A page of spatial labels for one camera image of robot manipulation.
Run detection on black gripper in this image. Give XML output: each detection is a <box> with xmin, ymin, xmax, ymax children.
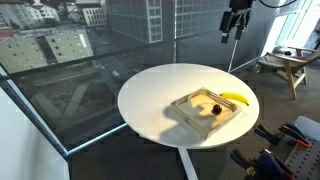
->
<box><xmin>219</xmin><ymin>0</ymin><xmax>254</xmax><ymax>44</ymax></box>

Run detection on yellow banana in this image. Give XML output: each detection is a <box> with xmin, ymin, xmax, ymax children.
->
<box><xmin>218</xmin><ymin>92</ymin><xmax>250</xmax><ymax>107</ymax></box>

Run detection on light wooden tray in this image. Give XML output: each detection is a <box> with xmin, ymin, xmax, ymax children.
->
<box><xmin>168</xmin><ymin>87</ymin><xmax>242</xmax><ymax>140</ymax></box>

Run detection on thin metal rod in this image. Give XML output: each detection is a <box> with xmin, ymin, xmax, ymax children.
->
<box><xmin>227</xmin><ymin>39</ymin><xmax>240</xmax><ymax>73</ymax></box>

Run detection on wooden lounge chair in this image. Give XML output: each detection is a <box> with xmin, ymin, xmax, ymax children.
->
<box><xmin>254</xmin><ymin>45</ymin><xmax>320</xmax><ymax>100</ymax></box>

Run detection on dark red plum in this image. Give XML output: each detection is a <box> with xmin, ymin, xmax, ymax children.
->
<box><xmin>212</xmin><ymin>104</ymin><xmax>223</xmax><ymax>116</ymax></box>

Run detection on blue black spring clamp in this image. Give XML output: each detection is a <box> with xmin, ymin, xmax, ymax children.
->
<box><xmin>254</xmin><ymin>123</ymin><xmax>284</xmax><ymax>147</ymax></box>
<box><xmin>279</xmin><ymin>122</ymin><xmax>313</xmax><ymax>149</ymax></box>
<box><xmin>258</xmin><ymin>148</ymin><xmax>297</xmax><ymax>179</ymax></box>
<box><xmin>229</xmin><ymin>148</ymin><xmax>268</xmax><ymax>180</ymax></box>

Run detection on white table leg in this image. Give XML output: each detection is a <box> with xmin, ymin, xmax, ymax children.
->
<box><xmin>177</xmin><ymin>146</ymin><xmax>199</xmax><ymax>180</ymax></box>

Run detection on grey perforated mounting plate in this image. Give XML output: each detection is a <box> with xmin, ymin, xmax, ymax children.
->
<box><xmin>284</xmin><ymin>136</ymin><xmax>320</xmax><ymax>180</ymax></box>

